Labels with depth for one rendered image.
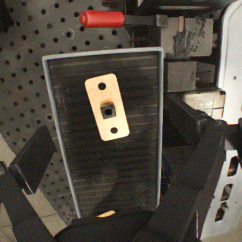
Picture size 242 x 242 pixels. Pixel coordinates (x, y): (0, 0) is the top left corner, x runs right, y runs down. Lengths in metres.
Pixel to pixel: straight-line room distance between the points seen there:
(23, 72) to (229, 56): 0.65
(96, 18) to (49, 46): 0.49
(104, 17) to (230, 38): 0.30
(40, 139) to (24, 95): 0.59
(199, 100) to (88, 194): 0.25
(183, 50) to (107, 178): 0.24
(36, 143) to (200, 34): 0.29
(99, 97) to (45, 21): 0.52
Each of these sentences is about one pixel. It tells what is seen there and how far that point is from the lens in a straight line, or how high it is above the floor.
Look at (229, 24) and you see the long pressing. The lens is 0.46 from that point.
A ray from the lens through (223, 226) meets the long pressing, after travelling 0.80.
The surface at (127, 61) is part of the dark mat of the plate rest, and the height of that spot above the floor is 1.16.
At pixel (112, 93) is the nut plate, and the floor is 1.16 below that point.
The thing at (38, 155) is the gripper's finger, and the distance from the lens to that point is 0.18.
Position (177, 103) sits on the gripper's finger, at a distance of 0.17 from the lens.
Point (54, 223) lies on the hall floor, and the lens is 2.36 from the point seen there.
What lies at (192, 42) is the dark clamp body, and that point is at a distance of 0.33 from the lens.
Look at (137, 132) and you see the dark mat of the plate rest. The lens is 0.25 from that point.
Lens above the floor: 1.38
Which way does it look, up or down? 67 degrees down
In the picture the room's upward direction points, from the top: 169 degrees clockwise
